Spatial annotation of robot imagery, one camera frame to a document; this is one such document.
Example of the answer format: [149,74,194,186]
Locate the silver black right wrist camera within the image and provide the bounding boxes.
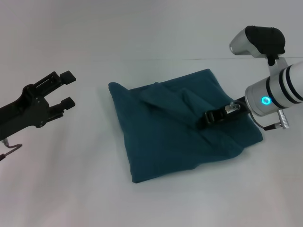
[229,25,286,66]

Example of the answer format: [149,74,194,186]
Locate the black cable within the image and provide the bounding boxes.
[247,110,280,131]

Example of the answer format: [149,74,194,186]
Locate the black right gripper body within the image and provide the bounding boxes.
[222,96,250,122]

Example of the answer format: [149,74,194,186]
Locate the blue t-shirt with FREE print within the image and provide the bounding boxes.
[107,68,265,184]

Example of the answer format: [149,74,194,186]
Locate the silver cable connector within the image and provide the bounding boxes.
[277,108,291,130]

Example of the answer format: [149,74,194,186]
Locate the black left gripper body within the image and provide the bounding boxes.
[0,83,52,140]

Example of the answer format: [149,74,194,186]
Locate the silver plug on right gripper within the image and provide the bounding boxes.
[224,101,241,114]

